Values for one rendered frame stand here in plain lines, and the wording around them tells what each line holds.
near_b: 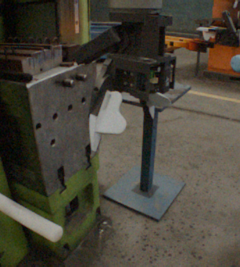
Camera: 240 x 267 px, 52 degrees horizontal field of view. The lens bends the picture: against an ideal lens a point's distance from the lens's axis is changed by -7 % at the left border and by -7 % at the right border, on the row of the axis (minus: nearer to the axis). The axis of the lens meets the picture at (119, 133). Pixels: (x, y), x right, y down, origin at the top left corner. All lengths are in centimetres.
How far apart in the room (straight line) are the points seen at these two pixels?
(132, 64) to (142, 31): 5
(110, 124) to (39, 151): 57
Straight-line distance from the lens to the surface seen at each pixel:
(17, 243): 135
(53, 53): 98
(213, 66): 434
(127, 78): 38
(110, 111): 37
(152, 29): 35
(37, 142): 90
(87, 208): 142
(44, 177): 98
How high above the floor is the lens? 115
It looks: 29 degrees down
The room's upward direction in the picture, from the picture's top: straight up
